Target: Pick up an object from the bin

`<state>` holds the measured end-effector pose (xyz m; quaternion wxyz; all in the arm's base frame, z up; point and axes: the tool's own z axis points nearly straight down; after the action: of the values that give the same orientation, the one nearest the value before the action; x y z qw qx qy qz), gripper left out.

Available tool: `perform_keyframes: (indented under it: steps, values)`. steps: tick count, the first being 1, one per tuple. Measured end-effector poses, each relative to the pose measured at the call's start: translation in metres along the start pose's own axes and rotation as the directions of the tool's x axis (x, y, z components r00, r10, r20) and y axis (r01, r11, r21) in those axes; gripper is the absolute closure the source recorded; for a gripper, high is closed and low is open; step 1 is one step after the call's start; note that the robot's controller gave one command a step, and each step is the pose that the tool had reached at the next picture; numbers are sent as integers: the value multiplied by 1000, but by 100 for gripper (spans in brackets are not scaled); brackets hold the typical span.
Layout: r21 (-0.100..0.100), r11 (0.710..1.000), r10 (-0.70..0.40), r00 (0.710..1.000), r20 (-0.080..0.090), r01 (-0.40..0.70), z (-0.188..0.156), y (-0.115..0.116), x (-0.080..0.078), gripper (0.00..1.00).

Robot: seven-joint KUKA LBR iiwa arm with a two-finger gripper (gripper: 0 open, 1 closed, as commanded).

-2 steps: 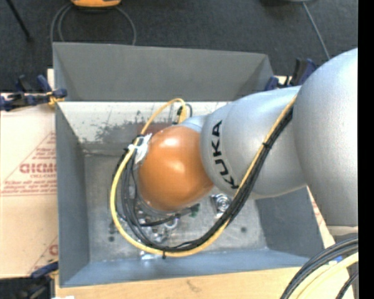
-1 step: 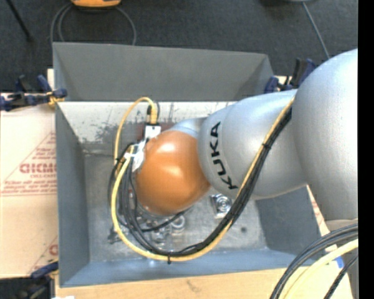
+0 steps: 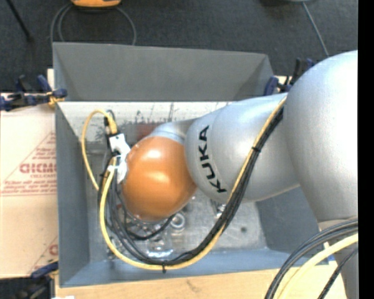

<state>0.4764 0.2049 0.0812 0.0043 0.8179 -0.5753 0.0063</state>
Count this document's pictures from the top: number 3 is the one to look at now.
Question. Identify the grey metal bin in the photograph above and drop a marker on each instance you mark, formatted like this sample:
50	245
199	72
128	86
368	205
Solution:
156	73

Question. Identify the clear glass thing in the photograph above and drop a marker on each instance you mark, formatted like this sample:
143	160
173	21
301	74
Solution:
158	250

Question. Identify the black cylinder on white bracket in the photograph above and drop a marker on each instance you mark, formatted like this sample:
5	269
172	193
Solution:
119	144

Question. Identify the brown cardboard board, red print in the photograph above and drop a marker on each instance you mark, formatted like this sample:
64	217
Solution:
25	216

